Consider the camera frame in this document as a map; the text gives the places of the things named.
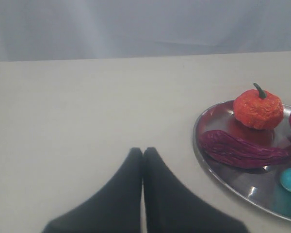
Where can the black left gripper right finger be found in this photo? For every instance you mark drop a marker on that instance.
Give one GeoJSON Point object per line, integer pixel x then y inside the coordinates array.
{"type": "Point", "coordinates": [172, 208]}

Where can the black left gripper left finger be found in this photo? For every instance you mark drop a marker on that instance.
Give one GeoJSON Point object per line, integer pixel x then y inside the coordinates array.
{"type": "Point", "coordinates": [115, 208]}

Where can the teal toy bone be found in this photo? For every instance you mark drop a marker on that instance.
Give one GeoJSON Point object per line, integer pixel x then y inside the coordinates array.
{"type": "Point", "coordinates": [289, 191]}

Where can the purple toy sweet potato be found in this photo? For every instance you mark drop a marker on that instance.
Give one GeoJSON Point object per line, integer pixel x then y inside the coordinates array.
{"type": "Point", "coordinates": [234, 151]}

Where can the round stainless steel plate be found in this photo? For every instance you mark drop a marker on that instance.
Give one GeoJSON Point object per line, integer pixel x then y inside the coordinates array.
{"type": "Point", "coordinates": [260, 187]}

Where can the orange toy pumpkin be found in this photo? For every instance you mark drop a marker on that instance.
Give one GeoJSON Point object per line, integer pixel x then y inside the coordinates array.
{"type": "Point", "coordinates": [258, 109]}

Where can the white backdrop cloth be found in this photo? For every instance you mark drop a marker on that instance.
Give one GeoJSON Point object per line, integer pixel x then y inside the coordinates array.
{"type": "Point", "coordinates": [32, 30]}

